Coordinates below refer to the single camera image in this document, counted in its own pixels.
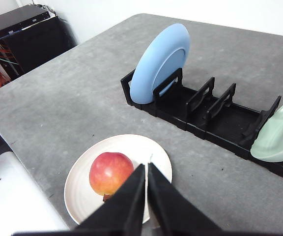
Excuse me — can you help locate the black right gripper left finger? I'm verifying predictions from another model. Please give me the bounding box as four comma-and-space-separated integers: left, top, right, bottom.
75, 164, 145, 236

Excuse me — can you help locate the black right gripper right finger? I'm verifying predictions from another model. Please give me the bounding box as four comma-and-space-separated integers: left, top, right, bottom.
147, 162, 222, 236

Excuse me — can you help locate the white plate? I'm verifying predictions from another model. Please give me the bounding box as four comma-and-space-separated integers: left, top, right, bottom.
64, 134, 172, 225

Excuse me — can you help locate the red yellow pomegranate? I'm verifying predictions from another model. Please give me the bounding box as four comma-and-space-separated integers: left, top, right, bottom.
89, 152, 134, 202

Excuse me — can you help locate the green plate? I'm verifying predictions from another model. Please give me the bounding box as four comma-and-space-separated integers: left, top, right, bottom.
251, 105, 283, 162

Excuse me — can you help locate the blue plate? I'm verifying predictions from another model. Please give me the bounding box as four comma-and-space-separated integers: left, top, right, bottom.
130, 24, 191, 104

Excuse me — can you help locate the black plastic dish rack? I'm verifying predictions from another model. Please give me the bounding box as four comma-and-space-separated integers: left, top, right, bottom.
121, 68, 283, 178

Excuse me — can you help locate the black equipment cabinet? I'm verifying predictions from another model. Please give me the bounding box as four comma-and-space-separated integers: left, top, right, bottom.
0, 4, 78, 79

